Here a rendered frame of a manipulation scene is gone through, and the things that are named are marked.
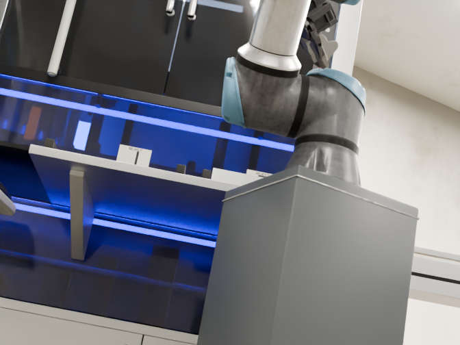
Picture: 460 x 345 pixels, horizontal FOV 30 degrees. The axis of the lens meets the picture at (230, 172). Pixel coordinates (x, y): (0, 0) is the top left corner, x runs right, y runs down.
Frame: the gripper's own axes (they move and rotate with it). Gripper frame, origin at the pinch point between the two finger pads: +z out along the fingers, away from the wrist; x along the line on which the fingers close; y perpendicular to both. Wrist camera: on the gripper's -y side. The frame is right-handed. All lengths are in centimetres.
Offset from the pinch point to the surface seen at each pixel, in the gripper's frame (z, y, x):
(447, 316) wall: 392, 114, 264
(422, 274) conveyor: 69, 1, -5
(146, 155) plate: 10, -42, 32
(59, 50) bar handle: -20, -44, 51
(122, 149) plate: 6, -46, 35
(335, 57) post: 17.9, 17.2, 30.2
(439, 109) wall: 295, 213, 349
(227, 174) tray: 2.3, -34.1, -11.5
